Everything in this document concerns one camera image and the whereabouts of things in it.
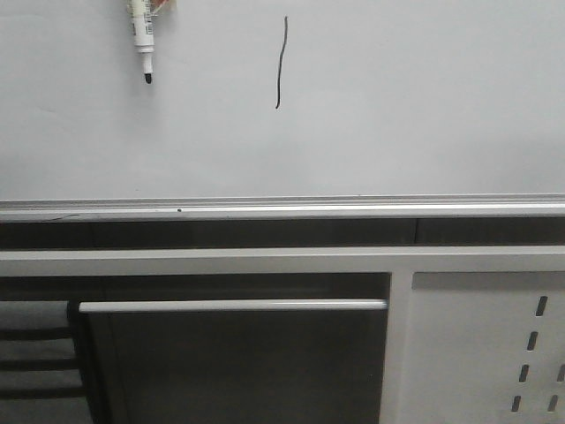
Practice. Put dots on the white marker with black tip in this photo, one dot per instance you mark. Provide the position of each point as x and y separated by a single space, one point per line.
143 34

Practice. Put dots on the white horizontal rail bar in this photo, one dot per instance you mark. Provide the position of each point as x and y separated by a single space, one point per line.
231 305

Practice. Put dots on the white whiteboard with aluminium frame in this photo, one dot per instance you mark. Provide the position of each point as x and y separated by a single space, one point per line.
283 109

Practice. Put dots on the white perforated metal panel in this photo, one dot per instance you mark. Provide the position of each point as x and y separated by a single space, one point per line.
484 348

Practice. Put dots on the white metal table frame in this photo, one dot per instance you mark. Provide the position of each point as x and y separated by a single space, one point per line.
401 263

